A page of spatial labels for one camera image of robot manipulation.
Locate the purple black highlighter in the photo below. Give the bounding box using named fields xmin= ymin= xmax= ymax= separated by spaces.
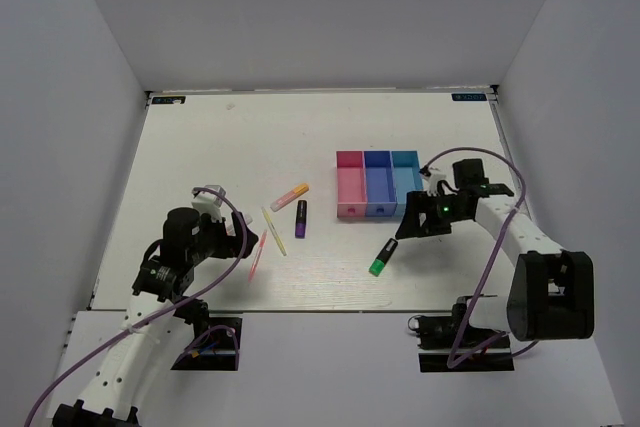
xmin=294 ymin=199 xmax=308 ymax=239

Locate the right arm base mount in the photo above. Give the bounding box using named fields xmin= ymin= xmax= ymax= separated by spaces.
xmin=407 ymin=296 xmax=514 ymax=373

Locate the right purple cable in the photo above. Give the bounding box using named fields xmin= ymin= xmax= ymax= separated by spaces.
xmin=424 ymin=146 xmax=542 ymax=371

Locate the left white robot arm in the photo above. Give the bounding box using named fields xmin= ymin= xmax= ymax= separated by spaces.
xmin=52 ymin=207 xmax=258 ymax=426

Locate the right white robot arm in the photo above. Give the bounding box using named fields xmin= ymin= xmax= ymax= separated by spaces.
xmin=396 ymin=159 xmax=595 ymax=346

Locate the left corner label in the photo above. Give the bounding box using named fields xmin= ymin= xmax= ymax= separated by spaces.
xmin=151 ymin=96 xmax=186 ymax=105

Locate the yellow thin pen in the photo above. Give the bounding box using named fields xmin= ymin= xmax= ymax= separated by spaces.
xmin=261 ymin=207 xmax=287 ymax=257

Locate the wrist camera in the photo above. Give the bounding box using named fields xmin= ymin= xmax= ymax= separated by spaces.
xmin=419 ymin=166 xmax=447 ymax=196
xmin=191 ymin=185 xmax=226 ymax=221

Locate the corner label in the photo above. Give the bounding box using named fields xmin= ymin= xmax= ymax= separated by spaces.
xmin=151 ymin=96 xmax=186 ymax=105
xmin=451 ymin=92 xmax=487 ymax=102

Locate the purple cable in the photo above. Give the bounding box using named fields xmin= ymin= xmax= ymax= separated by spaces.
xmin=424 ymin=146 xmax=542 ymax=371
xmin=28 ymin=187 xmax=251 ymax=427

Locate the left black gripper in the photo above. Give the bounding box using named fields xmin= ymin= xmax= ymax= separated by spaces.
xmin=188 ymin=210 xmax=258 ymax=264

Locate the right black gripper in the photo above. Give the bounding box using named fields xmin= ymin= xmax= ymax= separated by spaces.
xmin=396 ymin=190 xmax=470 ymax=239

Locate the pink drawer box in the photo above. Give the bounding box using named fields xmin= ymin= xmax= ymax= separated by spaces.
xmin=336 ymin=151 xmax=367 ymax=219

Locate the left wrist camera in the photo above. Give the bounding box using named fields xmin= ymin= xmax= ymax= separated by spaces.
xmin=191 ymin=185 xmax=226 ymax=221

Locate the green black highlighter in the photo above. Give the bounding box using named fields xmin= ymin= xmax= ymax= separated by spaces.
xmin=369 ymin=238 xmax=398 ymax=277

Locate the right corner label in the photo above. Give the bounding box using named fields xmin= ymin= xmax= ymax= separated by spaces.
xmin=451 ymin=92 xmax=487 ymax=102

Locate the pink thin pen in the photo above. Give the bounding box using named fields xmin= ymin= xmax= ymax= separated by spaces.
xmin=248 ymin=229 xmax=268 ymax=283

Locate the orange clear highlighter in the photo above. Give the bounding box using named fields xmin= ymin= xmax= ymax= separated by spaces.
xmin=226 ymin=215 xmax=253 ymax=236

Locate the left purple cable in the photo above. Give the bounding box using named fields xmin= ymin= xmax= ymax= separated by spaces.
xmin=28 ymin=187 xmax=251 ymax=427

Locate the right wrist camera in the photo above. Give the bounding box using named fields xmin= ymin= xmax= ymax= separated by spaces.
xmin=419 ymin=166 xmax=447 ymax=196

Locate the light blue drawer box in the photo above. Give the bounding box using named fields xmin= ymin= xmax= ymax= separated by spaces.
xmin=391 ymin=151 xmax=423 ymax=218

